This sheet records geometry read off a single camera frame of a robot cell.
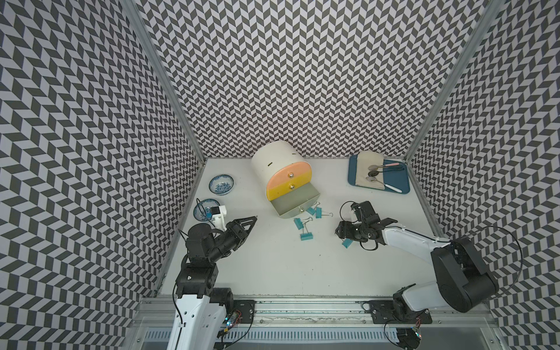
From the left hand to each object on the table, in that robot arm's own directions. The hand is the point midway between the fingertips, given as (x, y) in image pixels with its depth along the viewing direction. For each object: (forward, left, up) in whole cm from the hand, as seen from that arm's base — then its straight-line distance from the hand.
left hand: (256, 222), depth 70 cm
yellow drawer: (+21, -10, -8) cm, 25 cm away
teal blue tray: (+34, -65, -21) cm, 77 cm away
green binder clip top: (+17, -21, -22) cm, 35 cm away
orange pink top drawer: (+23, -10, -1) cm, 25 cm away
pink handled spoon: (+42, -55, -20) cm, 72 cm away
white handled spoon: (+33, -64, -27) cm, 77 cm away
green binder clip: (+2, -34, -22) cm, 40 cm away
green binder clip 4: (+5, -18, -22) cm, 29 cm away
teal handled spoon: (+38, -53, -20) cm, 69 cm away
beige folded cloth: (+41, -52, -21) cm, 69 cm away
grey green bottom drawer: (+17, -12, -15) cm, 26 cm away
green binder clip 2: (+16, -24, -21) cm, 36 cm away
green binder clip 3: (+11, -16, -22) cm, 29 cm away
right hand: (+5, -33, -22) cm, 40 cm away
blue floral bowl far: (+31, +23, -20) cm, 44 cm away
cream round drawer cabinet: (+31, -1, -1) cm, 31 cm away
